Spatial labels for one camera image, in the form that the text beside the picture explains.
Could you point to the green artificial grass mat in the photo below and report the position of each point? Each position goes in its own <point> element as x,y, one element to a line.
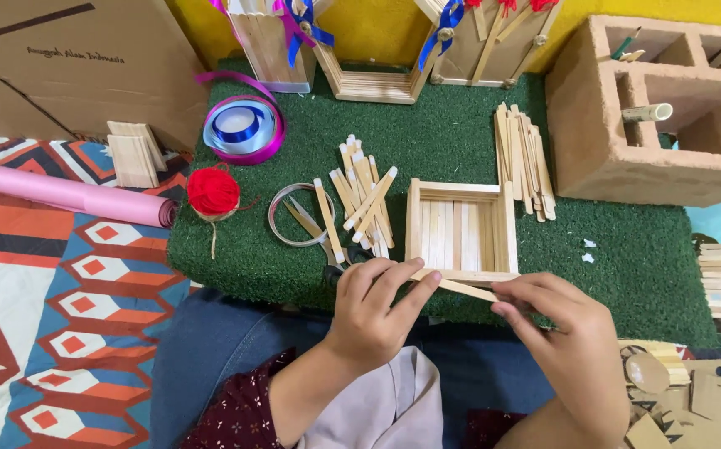
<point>447,143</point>

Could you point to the pink paper roll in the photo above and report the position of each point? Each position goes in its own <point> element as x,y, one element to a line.
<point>61,193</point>

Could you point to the single wooden craft stick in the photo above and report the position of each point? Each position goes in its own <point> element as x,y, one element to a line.
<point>466,289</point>

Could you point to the person's maroon floral sleeve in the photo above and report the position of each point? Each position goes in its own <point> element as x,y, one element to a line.
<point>242,405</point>

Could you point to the stick craft with red tassels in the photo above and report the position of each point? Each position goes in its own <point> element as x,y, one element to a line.
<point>491,40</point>

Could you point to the colourful patterned floor mat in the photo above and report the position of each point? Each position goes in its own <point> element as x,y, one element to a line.
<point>55,324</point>

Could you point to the person's right hand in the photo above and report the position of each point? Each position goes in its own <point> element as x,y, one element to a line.
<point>572,343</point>

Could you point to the tall stick box with ribbons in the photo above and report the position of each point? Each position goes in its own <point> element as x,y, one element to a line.
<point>267,43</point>

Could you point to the brown compartment organizer box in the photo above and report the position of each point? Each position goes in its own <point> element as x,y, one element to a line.
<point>597,125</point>

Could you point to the square wooden stick box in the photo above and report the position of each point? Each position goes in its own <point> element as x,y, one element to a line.
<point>463,234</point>

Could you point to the white tube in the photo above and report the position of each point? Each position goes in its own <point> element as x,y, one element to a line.
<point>647,113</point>

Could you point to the blue ribbon roll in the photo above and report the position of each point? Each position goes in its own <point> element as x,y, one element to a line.
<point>239,128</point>

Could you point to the small wooden stick panel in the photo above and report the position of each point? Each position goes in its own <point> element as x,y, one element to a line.
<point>131,161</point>
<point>153,140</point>

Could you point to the heap of cardboard craft pieces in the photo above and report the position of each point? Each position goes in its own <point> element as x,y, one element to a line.
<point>697,393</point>

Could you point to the pile of white-tipped wooden sticks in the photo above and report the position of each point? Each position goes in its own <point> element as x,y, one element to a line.
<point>363,199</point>

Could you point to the red yarn ball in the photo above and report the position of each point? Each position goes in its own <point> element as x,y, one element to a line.
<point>212,192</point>

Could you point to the clear tape roll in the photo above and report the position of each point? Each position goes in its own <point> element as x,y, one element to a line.
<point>276,218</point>

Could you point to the person's blue jeans legs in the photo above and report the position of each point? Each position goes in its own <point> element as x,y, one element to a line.
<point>223,349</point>

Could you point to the purple ribbon roll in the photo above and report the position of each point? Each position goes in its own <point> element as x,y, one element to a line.
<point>273,143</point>

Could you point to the open wooden stick frame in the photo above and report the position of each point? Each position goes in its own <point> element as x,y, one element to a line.
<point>376,84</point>

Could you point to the person's left hand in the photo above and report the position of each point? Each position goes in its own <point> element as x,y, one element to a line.
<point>366,324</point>

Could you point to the pile of plain wooden sticks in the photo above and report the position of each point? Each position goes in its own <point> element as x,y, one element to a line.
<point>524,162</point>

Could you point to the green pencil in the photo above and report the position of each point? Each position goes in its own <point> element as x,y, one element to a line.
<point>625,43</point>

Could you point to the brown cardboard box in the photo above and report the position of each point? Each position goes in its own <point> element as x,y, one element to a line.
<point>67,62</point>

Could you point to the person's grey cloth garment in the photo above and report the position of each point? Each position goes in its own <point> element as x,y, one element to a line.
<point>385,405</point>

